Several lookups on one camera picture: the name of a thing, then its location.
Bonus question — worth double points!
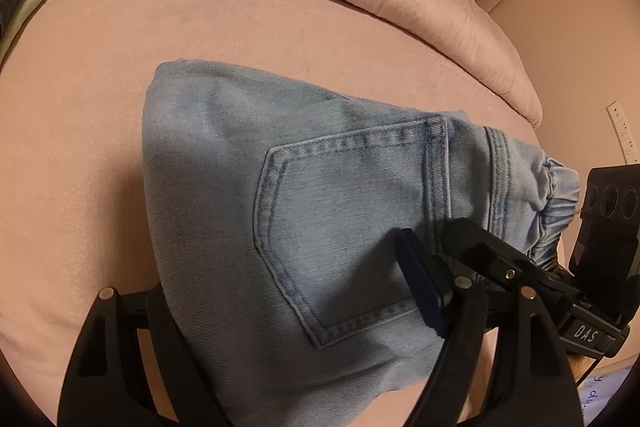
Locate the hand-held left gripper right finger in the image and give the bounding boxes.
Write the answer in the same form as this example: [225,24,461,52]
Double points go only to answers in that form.
[396,228,585,427]

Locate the light blue denim pants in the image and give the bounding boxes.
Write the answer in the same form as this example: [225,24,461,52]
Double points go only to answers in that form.
[141,59,583,427]

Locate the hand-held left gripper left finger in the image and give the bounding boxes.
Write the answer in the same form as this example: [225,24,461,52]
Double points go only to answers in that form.
[57,284,236,427]

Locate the pink sofa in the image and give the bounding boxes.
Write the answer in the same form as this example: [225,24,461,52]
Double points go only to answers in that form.
[0,0,640,427]

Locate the white handwritten paper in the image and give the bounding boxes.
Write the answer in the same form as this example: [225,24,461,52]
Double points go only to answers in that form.
[579,366,637,425]

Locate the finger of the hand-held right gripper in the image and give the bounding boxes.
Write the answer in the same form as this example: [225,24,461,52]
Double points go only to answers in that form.
[441,217,582,334]

